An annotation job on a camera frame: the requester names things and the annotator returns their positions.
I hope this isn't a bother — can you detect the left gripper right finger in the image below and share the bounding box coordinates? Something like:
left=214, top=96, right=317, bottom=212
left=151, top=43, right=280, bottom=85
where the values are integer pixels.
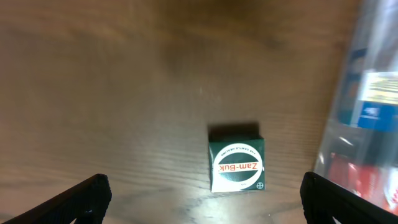
left=300, top=172, right=397, bottom=224

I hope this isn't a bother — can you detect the red Panadol box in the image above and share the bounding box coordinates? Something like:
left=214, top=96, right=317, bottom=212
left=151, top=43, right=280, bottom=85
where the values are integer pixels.
left=327, top=153, right=397, bottom=215

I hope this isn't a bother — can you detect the green Zam-Buk box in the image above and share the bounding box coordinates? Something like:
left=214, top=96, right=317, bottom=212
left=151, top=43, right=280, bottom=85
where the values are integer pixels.
left=208, top=137, right=266, bottom=193

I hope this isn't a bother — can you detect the blue medicine box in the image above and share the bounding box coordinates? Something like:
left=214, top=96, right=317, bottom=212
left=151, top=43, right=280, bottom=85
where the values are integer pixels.
left=336, top=49, right=397, bottom=132

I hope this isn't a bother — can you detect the clear plastic container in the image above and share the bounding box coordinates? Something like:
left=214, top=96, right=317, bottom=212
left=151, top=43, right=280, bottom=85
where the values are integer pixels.
left=314, top=0, right=397, bottom=214

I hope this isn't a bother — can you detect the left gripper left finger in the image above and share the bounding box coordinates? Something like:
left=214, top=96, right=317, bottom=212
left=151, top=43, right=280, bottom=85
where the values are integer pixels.
left=4, top=174, right=112, bottom=224

